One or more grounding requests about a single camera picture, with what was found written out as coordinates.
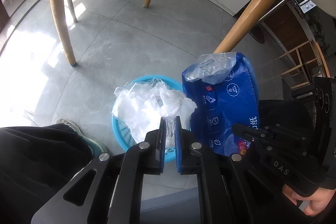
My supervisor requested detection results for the person's left sneaker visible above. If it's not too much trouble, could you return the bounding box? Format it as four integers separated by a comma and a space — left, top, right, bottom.
56, 118, 108, 157

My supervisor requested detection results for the wooden shelf rack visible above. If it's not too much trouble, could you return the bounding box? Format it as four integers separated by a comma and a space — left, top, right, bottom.
279, 40, 331, 90

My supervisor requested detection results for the person's right hand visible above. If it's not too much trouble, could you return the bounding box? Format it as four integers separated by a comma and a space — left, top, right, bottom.
282, 184, 335, 217

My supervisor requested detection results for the clear plastic wrap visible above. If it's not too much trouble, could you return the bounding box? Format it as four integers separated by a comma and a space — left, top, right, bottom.
112, 78, 197, 148

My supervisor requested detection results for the blue tissue pack wrapper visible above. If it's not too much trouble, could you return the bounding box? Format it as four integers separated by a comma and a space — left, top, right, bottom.
182, 52, 260, 156

